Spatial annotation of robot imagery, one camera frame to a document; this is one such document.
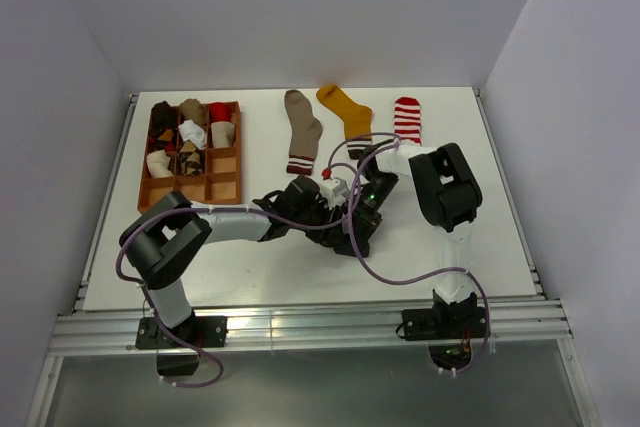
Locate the brown argyle sock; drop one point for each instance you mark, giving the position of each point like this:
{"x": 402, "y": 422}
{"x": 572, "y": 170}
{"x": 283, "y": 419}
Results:
{"x": 191, "y": 160}

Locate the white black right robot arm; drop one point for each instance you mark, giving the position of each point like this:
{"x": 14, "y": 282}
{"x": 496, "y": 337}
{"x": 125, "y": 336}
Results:
{"x": 448, "y": 197}

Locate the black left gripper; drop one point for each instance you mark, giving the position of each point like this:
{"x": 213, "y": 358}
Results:
{"x": 327, "y": 212}

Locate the rolled taupe socks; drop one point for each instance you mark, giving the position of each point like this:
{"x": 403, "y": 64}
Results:
{"x": 193, "y": 109}

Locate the aluminium frame rail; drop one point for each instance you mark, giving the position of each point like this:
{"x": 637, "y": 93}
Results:
{"x": 312, "y": 327}

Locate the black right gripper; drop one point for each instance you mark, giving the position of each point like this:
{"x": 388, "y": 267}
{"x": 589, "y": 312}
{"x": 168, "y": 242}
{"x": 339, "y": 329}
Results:
{"x": 364, "y": 221}

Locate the rolled white socks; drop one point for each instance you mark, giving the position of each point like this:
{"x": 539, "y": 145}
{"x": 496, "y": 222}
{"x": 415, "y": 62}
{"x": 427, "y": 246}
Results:
{"x": 190, "y": 131}

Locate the rolled red socks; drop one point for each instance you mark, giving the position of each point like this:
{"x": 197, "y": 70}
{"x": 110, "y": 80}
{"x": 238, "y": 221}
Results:
{"x": 222, "y": 112}

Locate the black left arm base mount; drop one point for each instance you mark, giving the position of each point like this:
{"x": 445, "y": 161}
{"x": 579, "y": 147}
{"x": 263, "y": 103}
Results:
{"x": 202, "y": 332}

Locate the taupe sock with striped cuff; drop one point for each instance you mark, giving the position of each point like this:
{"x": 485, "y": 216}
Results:
{"x": 306, "y": 131}

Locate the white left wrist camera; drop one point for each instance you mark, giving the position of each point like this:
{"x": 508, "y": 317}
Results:
{"x": 334, "y": 190}

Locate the wooden compartment tray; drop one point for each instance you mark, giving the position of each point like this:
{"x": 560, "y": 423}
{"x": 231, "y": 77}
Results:
{"x": 220, "y": 184}

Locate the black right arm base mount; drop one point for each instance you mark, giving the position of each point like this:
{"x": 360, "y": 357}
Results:
{"x": 440, "y": 323}

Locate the red white striped sock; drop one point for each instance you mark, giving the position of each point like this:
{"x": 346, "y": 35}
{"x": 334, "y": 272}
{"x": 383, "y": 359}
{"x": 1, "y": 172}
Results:
{"x": 407, "y": 119}

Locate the mustard yellow sock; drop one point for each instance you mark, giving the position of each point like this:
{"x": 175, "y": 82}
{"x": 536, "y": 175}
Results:
{"x": 356, "y": 118}

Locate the rolled dark argyle socks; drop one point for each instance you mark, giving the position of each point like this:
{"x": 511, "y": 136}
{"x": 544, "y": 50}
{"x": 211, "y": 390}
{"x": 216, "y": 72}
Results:
{"x": 163, "y": 128}

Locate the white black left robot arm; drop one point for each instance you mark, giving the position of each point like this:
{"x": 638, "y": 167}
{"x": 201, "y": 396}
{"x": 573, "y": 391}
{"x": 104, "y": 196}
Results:
{"x": 157, "y": 249}

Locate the rolled cream socks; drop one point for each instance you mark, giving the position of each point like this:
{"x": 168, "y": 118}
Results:
{"x": 222, "y": 134}

